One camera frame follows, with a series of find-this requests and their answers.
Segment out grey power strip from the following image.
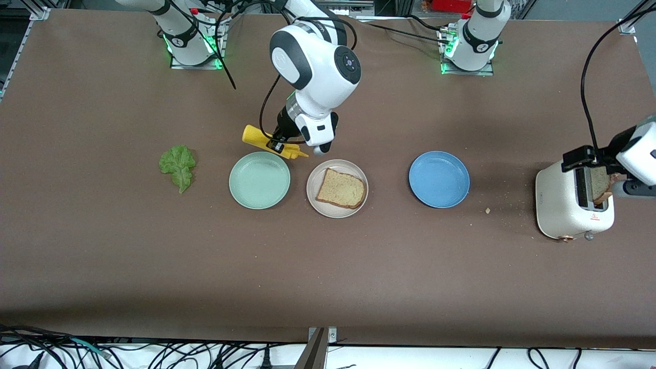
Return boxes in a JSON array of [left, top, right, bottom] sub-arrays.
[[299, 0, 376, 16]]

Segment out black base cable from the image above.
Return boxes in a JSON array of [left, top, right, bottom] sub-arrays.
[[351, 14, 452, 44]]

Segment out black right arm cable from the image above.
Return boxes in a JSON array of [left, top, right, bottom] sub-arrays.
[[169, 0, 354, 135]]

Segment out blue round plate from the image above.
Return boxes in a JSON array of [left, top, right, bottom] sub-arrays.
[[408, 151, 470, 209]]

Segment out teal cable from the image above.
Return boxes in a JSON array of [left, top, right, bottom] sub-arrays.
[[69, 337, 112, 358]]

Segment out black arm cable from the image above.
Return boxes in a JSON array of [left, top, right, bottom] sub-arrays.
[[580, 0, 656, 152], [169, 0, 354, 135]]

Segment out green lettuce leaf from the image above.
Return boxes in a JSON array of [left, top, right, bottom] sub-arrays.
[[158, 145, 197, 194]]

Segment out beige round plate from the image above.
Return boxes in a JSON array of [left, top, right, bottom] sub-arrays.
[[306, 159, 369, 218]]

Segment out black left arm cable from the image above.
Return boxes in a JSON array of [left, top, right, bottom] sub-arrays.
[[580, 0, 656, 152]]

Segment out mint green round plate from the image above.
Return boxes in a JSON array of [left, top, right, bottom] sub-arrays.
[[229, 151, 291, 210]]

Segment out aluminium table edge bracket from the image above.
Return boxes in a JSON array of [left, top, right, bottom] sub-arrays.
[[295, 326, 339, 369]]

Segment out red box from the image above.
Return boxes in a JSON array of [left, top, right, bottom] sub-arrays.
[[429, 0, 475, 13]]

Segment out cream white two-slot toaster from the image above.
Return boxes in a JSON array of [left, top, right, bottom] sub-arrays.
[[535, 159, 616, 241]]

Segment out brown toast bread slice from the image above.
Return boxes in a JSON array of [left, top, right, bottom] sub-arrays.
[[589, 165, 621, 206], [315, 168, 366, 209]]

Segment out yellow squeeze mustard bottle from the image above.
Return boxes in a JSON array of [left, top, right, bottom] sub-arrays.
[[242, 125, 310, 159]]

